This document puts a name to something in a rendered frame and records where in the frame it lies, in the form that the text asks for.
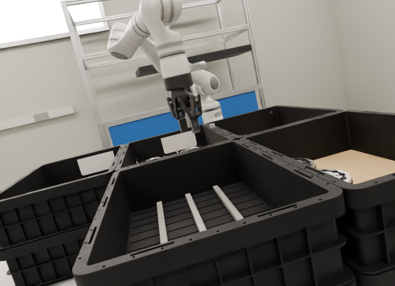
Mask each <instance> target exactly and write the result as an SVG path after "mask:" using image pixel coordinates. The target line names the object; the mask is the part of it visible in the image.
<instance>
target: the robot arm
mask: <svg viewBox="0 0 395 286"><path fill-rule="evenodd" d="M181 13H182V3H181V1H180V0H140V4H139V10H138V11H137V13H135V14H134V16H133V17H132V18H131V20H130V21H129V23H128V24H125V23H121V22H117V23H115V24H114V25H113V27H112V30H111V34H110V37H109V41H108V52H109V53H110V54H111V55H112V56H114V57H115V58H118V59H122V60H128V59H130V58H132V56H133V55H134V53H135V52H136V50H137V49H138V48H141V50H143V51H144V53H146V55H147V57H148V58H149V60H150V61H151V63H152V65H153V66H154V68H155V69H156V70H157V71H158V72H159V73H161V74H162V76H163V81H164V84H165V88H166V90H167V91H171V97H167V98H166V100H167V102H168V105H169V109H170V112H171V114H172V117H173V118H174V117H175V118H176V120H178V122H179V127H180V131H181V132H182V133H184V132H187V131H188V125H187V122H186V118H184V117H185V113H187V115H188V117H189V119H190V125H191V128H192V133H199V132H200V126H199V121H198V117H199V116H200V115H202V119H203V123H204V124H206V123H209V122H213V121H216V120H220V119H223V115H222V110H221V107H220V103H219V102H218V101H215V100H213V99H212V98H211V97H210V95H212V94H214V93H216V92H217V91H218V90H219V88H220V83H219V80H218V78H217V77H216V76H215V75H214V74H212V73H210V72H207V71H205V70H203V69H206V68H207V66H206V62H205V61H202V62H198V63H194V64H191V63H189V62H188V59H187V57H186V54H185V49H184V45H183V41H182V36H181V34H180V33H179V32H177V31H171V30H168V29H166V26H168V25H171V24H173V23H174V22H176V21H177V20H178V19H179V17H180V15H181ZM149 36H152V38H153V40H154V42H153V41H152V40H150V39H149V38H148V37H149ZM191 86H192V88H193V93H192V91H191V88H190V87H191ZM196 108H197V110H198V112H197V110H196ZM174 111H175V112H174ZM190 111H192V114H191V112H190Z"/></svg>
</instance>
